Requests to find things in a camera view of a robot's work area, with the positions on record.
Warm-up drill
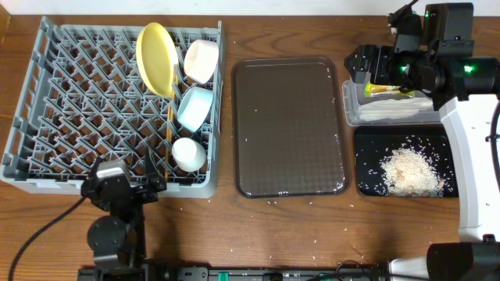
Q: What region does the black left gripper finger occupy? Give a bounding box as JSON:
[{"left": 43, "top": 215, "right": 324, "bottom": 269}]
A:
[
  {"left": 145, "top": 149, "right": 160, "bottom": 183},
  {"left": 87, "top": 157, "right": 103, "bottom": 178}
]

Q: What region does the yellow green snack wrapper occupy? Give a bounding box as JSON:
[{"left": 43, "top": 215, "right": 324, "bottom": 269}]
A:
[{"left": 364, "top": 82, "right": 415, "bottom": 97}]

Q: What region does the white paper cup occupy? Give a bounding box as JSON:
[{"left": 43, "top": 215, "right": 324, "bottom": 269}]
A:
[{"left": 172, "top": 137, "right": 207, "bottom": 173}]

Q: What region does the white napkin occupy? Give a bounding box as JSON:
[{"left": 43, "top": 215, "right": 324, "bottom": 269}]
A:
[{"left": 359, "top": 98, "right": 433, "bottom": 121}]

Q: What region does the wooden chopstick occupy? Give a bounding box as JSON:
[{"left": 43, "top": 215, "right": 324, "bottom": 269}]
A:
[
  {"left": 166, "top": 74, "right": 178, "bottom": 156},
  {"left": 165, "top": 95, "right": 175, "bottom": 181}
]

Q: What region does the light blue bowl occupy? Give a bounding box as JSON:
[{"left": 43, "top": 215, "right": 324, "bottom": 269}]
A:
[{"left": 177, "top": 87, "right": 214, "bottom": 133}]

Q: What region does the pile of rice waste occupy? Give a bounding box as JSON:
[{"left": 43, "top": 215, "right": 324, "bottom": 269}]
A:
[{"left": 357, "top": 134, "right": 458, "bottom": 197}]

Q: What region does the yellow round plate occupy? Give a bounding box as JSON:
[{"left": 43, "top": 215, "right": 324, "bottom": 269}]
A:
[{"left": 136, "top": 23, "right": 179, "bottom": 98}]

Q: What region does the pink white bowl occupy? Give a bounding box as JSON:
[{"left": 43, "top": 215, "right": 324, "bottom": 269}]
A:
[{"left": 184, "top": 39, "right": 219, "bottom": 84}]

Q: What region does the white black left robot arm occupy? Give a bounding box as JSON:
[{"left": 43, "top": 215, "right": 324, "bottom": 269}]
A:
[{"left": 77, "top": 151, "right": 169, "bottom": 280}]

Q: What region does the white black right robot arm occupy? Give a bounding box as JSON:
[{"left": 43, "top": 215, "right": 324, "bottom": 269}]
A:
[{"left": 344, "top": 2, "right": 499, "bottom": 280}]

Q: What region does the clear plastic waste bin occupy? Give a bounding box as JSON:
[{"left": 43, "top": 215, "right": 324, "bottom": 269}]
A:
[{"left": 342, "top": 80, "right": 440, "bottom": 126}]

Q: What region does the grey plastic dishwasher rack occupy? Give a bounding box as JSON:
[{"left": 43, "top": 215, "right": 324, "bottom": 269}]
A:
[{"left": 1, "top": 18, "right": 225, "bottom": 198}]

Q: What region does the black waste tray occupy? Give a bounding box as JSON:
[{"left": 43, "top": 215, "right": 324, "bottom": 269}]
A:
[{"left": 353, "top": 126, "right": 460, "bottom": 198}]

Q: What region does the dark brown serving tray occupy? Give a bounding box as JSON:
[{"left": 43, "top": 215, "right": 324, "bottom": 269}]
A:
[{"left": 231, "top": 56, "right": 350, "bottom": 199}]

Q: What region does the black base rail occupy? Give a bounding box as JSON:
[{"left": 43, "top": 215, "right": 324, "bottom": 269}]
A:
[{"left": 77, "top": 267, "right": 387, "bottom": 281}]

